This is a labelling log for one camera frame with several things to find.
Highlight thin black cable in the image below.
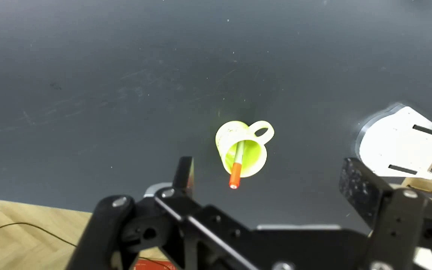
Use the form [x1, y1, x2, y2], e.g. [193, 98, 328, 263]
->
[0, 221, 77, 268]

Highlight yellow mug with handle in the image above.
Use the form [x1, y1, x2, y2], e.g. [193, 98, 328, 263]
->
[212, 119, 275, 181]

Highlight orange marker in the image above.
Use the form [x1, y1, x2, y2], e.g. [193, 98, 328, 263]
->
[226, 140, 248, 193]

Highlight red plastic object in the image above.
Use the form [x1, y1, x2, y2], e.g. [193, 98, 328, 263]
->
[131, 257, 169, 270]

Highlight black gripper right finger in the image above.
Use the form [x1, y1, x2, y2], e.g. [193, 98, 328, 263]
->
[337, 157, 425, 270]

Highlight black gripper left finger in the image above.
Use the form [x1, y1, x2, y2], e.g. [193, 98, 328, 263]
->
[65, 157, 196, 270]

